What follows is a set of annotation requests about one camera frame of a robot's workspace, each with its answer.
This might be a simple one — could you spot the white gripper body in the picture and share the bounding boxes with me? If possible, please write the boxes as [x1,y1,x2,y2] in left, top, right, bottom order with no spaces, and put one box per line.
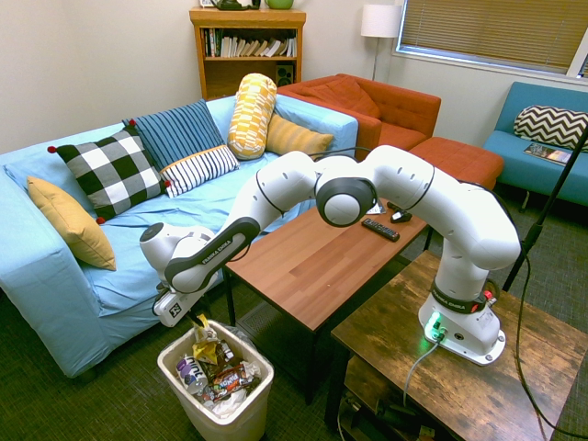
[152,283,204,329]

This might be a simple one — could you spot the yellow chip bag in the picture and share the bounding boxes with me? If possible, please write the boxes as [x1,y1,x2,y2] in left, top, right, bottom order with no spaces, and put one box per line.
[191,321,221,364]

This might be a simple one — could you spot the white plastic trash bin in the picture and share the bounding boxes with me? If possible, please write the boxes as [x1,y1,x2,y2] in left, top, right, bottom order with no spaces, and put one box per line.
[156,320,276,441]

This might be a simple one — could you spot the dark brown snack wrapper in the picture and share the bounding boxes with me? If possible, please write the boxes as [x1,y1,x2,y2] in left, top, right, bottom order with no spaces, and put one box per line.
[213,339,238,368]

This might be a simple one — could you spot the hint water bottle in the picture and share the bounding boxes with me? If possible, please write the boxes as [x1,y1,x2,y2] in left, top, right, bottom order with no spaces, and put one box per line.
[175,356,210,396]

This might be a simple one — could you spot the brown orange candy wrapper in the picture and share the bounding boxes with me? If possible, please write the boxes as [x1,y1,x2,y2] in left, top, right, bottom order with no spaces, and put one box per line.
[209,365,256,399]

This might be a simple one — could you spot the crumpled white tissue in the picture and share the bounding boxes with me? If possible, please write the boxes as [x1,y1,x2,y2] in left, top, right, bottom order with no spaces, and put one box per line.
[209,390,252,419]

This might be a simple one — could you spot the wooden coffee table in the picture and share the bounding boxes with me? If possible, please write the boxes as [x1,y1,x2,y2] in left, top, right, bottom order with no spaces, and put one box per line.
[222,201,435,405]

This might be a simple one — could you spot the light blue sofa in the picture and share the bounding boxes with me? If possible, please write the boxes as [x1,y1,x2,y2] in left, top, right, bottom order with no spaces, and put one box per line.
[0,94,359,379]

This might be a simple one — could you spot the plain mustard yellow pillow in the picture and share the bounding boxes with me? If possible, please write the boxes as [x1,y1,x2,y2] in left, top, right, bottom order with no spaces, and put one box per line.
[26,175,118,272]

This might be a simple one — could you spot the white navy striped pillow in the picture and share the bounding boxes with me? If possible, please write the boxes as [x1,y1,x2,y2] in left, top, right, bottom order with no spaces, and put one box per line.
[159,144,241,199]

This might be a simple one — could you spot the black white checkered pillow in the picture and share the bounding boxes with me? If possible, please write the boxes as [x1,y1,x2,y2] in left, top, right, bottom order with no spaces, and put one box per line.
[47,119,172,225]

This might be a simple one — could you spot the blue striped pillow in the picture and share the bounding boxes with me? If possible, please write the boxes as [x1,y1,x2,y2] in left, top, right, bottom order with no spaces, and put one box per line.
[121,98,226,171]

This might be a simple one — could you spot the black remote control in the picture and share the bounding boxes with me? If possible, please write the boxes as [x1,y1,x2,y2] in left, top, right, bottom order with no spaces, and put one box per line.
[360,217,401,243]

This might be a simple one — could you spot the mustard striped pillow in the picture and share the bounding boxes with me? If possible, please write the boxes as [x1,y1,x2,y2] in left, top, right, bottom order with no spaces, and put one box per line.
[265,113,335,157]

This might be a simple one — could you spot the yellow white patterned bolster pillow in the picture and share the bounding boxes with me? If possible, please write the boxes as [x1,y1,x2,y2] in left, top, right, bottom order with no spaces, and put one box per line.
[226,73,278,161]

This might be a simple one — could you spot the black game controller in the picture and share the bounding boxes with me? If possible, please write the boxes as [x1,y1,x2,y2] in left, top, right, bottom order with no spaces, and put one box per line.
[386,200,414,225]

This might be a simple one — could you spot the wooden bookshelf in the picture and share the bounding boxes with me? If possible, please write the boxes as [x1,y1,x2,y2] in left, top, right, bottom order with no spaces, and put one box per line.
[188,6,308,101]

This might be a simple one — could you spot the rustic wooden robot table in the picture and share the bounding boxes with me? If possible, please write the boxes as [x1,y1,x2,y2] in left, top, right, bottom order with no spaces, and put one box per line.
[323,250,588,441]

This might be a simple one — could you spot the row of books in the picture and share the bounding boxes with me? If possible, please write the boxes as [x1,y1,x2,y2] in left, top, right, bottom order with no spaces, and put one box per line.
[201,28,299,60]

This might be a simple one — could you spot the orange armchair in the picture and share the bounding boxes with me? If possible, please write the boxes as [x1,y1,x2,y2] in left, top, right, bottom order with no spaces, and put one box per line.
[277,73,442,162]

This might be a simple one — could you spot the orange ottoman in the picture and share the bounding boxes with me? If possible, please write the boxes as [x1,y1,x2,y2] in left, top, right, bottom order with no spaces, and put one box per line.
[408,136,505,192]

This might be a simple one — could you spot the black white ornament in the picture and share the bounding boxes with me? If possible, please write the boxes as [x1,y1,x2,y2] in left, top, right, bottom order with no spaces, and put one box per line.
[213,0,262,11]

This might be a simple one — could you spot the white floor lamp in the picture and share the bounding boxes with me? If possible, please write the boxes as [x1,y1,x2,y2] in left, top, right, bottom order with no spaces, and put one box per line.
[359,4,403,83]

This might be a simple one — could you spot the teal chair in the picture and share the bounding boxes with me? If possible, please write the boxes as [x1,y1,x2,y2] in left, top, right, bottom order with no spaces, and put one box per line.
[482,81,588,212]

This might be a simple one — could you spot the dark magazine on chair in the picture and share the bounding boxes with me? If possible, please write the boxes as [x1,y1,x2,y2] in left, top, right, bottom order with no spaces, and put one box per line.
[523,142,573,166]

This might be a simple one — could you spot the black white chevron pillow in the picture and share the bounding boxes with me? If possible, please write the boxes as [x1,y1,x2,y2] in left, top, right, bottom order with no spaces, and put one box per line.
[513,105,588,153]

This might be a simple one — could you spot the wooden window blinds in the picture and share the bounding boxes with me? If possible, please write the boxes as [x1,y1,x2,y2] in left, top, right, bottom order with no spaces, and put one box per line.
[397,0,588,74]

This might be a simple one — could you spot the grey base cable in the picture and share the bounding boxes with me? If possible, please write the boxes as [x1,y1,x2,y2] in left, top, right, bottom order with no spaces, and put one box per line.
[401,342,442,408]

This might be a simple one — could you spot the black camera stand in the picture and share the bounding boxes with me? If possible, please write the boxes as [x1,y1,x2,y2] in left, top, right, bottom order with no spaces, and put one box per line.
[502,137,588,293]

